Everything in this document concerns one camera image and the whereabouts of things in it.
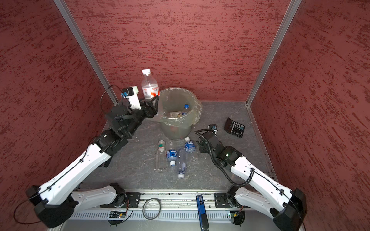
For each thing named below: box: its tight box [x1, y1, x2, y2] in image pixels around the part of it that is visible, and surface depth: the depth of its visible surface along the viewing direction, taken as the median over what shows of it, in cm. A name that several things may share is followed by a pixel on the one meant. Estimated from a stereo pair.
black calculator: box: [224, 117, 245, 139], surface depth 105 cm
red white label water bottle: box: [141, 68, 160, 100], surface depth 60 cm
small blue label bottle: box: [166, 149, 178, 167], surface depth 87 cm
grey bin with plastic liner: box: [153, 87, 203, 140], surface depth 91 cm
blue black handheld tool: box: [195, 194, 210, 231], surface depth 71 cm
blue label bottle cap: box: [184, 137, 199, 162], surface depth 91 cm
